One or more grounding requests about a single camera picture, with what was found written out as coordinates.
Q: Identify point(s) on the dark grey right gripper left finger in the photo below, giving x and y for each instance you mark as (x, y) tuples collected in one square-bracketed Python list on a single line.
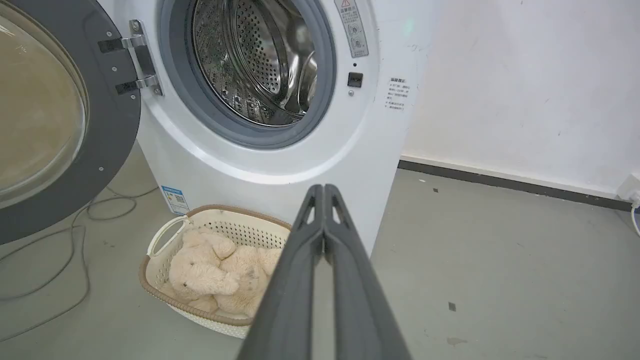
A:
[(290, 300)]

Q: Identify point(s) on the cream perforated laundry basket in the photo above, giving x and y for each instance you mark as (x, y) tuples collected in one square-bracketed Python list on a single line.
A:
[(170, 270)]

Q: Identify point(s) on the white wall power plug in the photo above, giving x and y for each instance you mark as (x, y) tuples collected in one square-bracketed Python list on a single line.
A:
[(631, 192)]

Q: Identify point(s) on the blue energy label sticker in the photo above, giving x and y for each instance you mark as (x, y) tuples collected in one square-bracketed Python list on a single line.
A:
[(175, 200)]

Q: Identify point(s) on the cream plush teddy bear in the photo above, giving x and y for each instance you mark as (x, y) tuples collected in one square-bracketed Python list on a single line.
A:
[(220, 275)]

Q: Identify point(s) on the metal door hinge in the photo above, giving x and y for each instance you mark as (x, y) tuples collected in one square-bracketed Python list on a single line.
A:
[(141, 60)]

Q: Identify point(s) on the grey round washing machine door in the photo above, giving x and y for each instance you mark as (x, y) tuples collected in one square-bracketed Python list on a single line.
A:
[(60, 110)]

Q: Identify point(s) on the white front-load washing machine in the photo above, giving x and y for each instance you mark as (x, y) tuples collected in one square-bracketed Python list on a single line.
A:
[(280, 150)]

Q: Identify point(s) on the grey warning label sticker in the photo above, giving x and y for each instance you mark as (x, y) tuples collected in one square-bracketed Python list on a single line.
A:
[(354, 27)]

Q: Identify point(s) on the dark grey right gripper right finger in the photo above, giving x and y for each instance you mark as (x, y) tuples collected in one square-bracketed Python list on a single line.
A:
[(362, 300)]

